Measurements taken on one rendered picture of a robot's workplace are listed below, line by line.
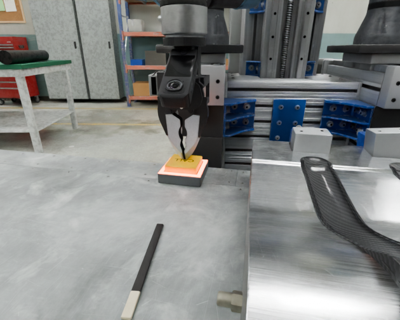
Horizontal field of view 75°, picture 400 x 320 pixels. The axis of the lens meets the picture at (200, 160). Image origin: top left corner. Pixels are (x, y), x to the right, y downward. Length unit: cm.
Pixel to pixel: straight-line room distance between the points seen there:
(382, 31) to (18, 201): 88
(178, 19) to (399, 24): 58
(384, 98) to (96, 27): 531
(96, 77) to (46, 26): 120
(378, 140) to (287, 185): 17
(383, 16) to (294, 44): 22
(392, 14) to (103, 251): 81
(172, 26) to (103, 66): 524
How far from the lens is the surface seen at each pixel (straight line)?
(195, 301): 29
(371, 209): 31
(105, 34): 563
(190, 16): 45
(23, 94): 311
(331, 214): 29
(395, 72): 72
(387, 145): 44
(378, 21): 87
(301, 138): 40
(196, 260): 33
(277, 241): 16
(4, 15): 686
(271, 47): 87
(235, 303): 23
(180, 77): 40
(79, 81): 591
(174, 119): 47
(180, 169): 47
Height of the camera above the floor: 103
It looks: 23 degrees down
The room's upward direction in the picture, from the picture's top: straight up
